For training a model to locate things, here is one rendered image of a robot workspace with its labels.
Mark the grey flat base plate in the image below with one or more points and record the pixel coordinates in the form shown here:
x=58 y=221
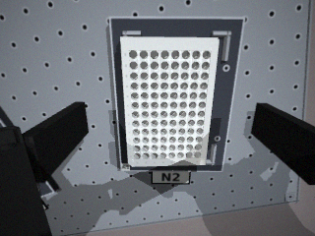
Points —
x=57 y=52

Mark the white perforated plate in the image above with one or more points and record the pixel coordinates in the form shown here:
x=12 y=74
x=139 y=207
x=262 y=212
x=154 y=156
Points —
x=164 y=79

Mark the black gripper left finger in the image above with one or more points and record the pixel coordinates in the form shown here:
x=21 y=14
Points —
x=32 y=157

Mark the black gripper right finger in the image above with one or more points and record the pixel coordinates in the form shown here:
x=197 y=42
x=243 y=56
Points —
x=289 y=138

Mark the white name plate with black frame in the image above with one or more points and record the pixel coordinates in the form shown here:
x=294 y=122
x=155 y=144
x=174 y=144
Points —
x=44 y=205
x=170 y=177

